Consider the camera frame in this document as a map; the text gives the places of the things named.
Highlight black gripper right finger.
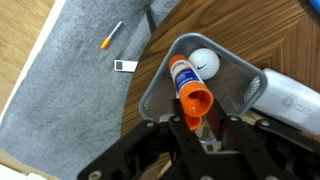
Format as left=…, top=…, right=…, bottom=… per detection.
left=207, top=99, right=320, bottom=180

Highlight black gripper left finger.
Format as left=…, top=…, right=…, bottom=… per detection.
left=77, top=97, right=209, bottom=180

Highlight orange and white glue stick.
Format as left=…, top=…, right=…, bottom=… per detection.
left=168, top=54, right=215, bottom=118

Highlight white golf ball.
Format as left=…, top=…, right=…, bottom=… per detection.
left=188, top=47, right=221, bottom=81

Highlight gray rug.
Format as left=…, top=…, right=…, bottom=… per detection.
left=0, top=0, right=183, bottom=180

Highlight orange capped marker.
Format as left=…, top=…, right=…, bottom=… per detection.
left=100, top=20, right=125, bottom=51

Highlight dark wood side table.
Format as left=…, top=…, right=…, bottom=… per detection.
left=120, top=0, right=320, bottom=180

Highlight gray wire mesh cup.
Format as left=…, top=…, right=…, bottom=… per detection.
left=138, top=32, right=269, bottom=145

